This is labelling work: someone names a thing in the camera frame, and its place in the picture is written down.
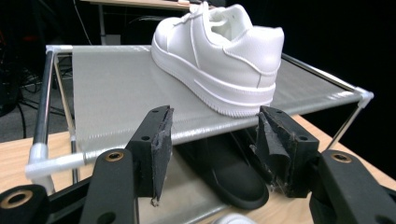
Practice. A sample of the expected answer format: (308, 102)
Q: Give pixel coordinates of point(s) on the white-framed desk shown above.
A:
(106, 21)

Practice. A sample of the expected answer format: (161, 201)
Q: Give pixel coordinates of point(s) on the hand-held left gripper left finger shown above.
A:
(149, 149)

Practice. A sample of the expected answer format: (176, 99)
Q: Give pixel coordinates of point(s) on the black flip-flop slipper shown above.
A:
(227, 180)

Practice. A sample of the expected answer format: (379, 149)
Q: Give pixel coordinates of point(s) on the white sneaker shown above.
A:
(218, 68)
(234, 220)

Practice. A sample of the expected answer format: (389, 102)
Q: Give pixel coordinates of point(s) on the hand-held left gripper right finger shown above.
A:
(292, 155)

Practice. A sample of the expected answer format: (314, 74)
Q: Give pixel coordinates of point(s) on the metal shoe rack gray shelves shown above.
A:
(124, 93)

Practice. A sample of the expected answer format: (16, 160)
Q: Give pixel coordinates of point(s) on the gray floor mat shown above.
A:
(9, 130)

